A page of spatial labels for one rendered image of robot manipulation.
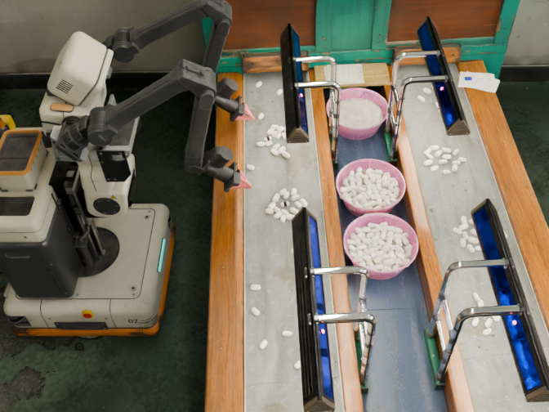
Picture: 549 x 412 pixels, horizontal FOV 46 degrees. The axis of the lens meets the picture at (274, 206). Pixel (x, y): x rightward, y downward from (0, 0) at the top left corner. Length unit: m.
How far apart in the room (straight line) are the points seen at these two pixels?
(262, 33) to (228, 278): 1.18
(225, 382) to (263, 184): 0.85
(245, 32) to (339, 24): 0.41
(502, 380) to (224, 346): 0.87
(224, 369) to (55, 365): 1.21
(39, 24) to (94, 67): 1.97
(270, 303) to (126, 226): 1.11
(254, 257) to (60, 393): 1.16
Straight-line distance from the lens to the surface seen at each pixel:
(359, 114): 2.85
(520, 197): 2.59
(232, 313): 2.18
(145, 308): 2.84
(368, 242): 2.37
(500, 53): 3.20
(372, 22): 2.95
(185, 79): 1.92
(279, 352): 2.12
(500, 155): 2.72
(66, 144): 2.18
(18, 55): 4.37
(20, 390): 3.13
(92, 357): 3.09
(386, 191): 2.53
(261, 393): 2.07
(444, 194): 2.56
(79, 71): 2.18
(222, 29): 2.33
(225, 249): 2.32
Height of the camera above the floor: 2.62
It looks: 50 degrees down
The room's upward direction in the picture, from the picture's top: 3 degrees counter-clockwise
